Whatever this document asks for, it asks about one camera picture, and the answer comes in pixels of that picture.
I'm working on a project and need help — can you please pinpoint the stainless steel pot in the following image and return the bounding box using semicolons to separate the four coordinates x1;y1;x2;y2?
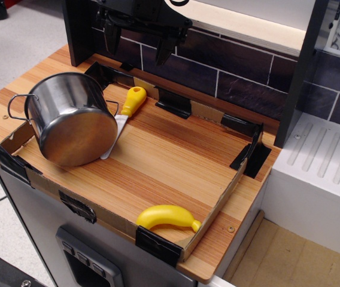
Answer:
23;72;118;167

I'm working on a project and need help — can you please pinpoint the white toy sink drainboard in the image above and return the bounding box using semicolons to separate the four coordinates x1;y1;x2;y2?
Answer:
262;114;340;253

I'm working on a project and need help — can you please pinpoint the dark grey right post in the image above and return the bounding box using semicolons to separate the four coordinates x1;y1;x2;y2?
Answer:
274;1;329;148

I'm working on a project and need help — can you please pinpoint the yellow toy banana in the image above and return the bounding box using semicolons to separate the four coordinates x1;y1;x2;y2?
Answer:
136;204;202;233

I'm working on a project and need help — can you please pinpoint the yellow handled toy knife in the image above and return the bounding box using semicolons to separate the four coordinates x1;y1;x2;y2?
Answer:
100;86;147;160

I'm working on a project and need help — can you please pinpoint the grey oven control panel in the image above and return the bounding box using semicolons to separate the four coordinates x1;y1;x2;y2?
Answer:
56;227;124;286

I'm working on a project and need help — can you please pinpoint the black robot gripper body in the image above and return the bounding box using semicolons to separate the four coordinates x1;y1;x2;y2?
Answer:
97;1;193;45

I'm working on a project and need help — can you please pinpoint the dark grey post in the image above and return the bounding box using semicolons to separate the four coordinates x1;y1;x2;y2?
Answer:
62;0;105;66
274;1;329;148

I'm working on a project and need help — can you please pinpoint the dark grey left post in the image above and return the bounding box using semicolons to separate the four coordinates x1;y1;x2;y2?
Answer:
62;0;105;66

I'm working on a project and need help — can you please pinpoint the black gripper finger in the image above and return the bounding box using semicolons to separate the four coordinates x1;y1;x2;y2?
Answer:
104;22;122;54
155;37;177;66

